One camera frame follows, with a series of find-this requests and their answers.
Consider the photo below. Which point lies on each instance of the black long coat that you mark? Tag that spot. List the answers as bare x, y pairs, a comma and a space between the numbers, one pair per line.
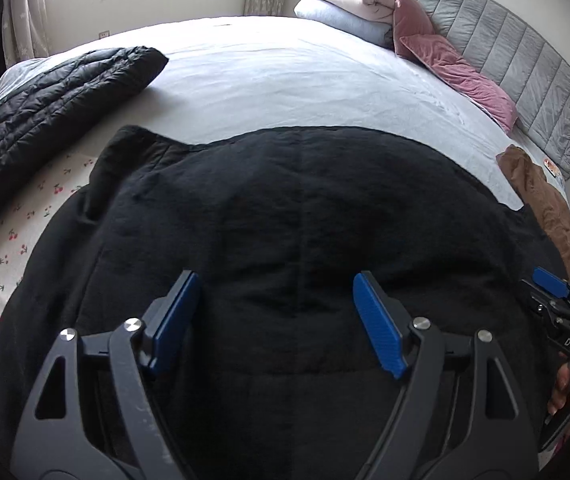
290, 210

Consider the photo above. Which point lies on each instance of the pink velvet pillow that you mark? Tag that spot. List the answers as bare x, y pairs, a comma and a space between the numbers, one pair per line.
405, 10
460, 80

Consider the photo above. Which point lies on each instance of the light blue folded blanket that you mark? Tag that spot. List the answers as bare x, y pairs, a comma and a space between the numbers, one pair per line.
335, 22

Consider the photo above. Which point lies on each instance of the small printed packet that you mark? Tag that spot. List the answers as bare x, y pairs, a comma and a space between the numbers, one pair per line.
554, 169

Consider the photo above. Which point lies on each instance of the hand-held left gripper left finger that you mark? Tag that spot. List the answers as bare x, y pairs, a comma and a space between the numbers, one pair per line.
177, 320

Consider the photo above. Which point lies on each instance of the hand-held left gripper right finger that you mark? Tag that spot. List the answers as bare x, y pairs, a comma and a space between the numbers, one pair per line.
380, 325

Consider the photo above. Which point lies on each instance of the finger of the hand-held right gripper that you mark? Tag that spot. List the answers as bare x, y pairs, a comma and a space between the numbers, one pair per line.
552, 282
545, 305

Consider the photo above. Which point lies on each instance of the grey padded headboard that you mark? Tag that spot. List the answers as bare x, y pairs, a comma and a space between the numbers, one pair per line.
515, 50

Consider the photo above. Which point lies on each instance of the black quilted down jacket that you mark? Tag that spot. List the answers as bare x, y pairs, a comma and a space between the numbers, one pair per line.
65, 105

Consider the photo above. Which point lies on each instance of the brown garment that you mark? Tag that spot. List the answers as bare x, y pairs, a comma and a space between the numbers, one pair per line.
540, 200

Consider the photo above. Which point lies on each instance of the bed with white sheet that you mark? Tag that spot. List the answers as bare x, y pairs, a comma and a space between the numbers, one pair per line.
290, 75

